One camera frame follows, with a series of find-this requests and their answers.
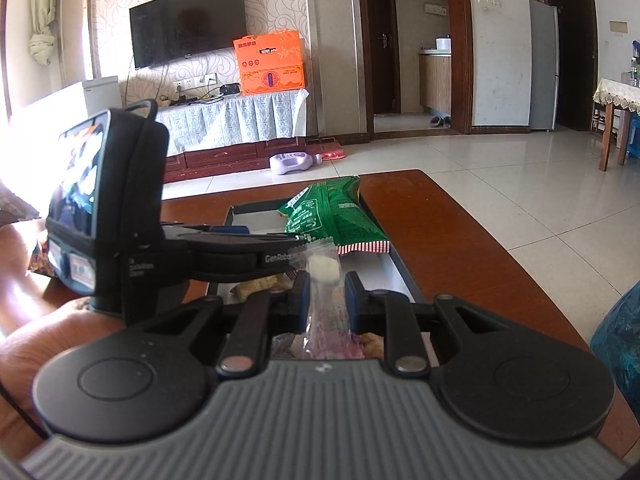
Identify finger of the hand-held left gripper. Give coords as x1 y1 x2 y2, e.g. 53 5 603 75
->
189 249 307 284
160 222 306 254

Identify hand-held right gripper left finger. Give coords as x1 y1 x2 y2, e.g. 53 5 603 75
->
127 270 313 377

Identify blue plastic bag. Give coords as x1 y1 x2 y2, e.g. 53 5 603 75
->
590 280 640 413

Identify white wall socket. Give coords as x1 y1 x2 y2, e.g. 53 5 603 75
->
172 74 218 88

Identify green snack bag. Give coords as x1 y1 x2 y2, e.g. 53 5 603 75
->
276 175 391 256

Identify grey storage box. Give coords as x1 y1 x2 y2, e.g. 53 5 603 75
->
207 199 441 367

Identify white floor appliance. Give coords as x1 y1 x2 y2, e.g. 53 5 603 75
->
82 76 122 117

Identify beige bread packet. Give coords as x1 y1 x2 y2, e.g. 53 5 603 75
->
231 275 293 303

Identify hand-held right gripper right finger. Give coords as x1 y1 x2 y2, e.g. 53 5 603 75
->
344 271 508 380

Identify black wall television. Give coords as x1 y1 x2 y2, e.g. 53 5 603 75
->
129 0 248 70

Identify orange cardboard box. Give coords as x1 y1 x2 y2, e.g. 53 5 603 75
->
233 30 306 96

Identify grey refrigerator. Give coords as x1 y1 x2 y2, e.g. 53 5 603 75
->
529 1 560 132

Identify tied pale curtain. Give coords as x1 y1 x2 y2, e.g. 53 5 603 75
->
27 0 58 66

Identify wooden kitchen cabinet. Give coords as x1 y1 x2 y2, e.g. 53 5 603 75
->
419 52 452 116

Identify dining table with lace cloth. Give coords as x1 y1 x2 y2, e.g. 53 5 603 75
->
592 77 640 172

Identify person's left hand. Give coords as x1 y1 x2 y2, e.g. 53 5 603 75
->
0 297 128 441

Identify clear packet with white candy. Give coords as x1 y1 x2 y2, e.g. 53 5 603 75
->
292 237 366 361

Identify blue plastic stool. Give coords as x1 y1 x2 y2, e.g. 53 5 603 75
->
627 112 640 161

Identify cabinet with white cloth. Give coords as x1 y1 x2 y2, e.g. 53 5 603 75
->
155 89 309 157

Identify purple white bottle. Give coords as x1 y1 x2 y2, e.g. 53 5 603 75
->
269 151 323 176

